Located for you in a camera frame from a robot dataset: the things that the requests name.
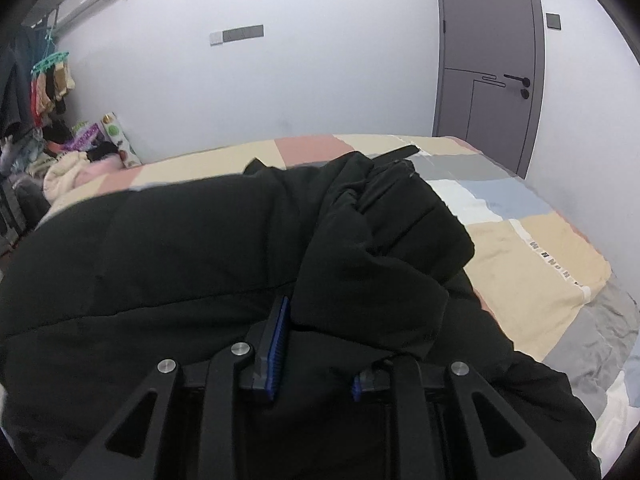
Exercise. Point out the small grey wall switch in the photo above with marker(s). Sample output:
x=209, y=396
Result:
x=553, y=20

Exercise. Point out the patchwork bed sheet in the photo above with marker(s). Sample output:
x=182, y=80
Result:
x=530, y=240

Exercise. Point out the dark hanging clothes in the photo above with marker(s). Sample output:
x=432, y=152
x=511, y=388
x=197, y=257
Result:
x=12, y=85

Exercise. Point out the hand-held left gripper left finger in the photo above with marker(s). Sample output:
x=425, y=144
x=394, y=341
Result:
x=276, y=347

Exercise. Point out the pile of clothes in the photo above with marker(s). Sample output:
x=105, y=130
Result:
x=65, y=157

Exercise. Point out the grey wall switch panel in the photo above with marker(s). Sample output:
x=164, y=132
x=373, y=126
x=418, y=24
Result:
x=236, y=35

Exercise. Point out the green clothes hanger with socks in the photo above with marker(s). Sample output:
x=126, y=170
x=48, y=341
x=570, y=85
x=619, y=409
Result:
x=51, y=82

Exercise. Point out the grey door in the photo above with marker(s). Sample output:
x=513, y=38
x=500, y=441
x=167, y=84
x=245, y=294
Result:
x=487, y=62

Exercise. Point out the black padded jacket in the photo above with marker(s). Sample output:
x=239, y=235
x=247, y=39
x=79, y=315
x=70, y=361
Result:
x=240, y=280

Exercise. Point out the white air conditioner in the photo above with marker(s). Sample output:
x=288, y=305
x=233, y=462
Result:
x=80, y=2

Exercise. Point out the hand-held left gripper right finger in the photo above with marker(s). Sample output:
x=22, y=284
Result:
x=358, y=385

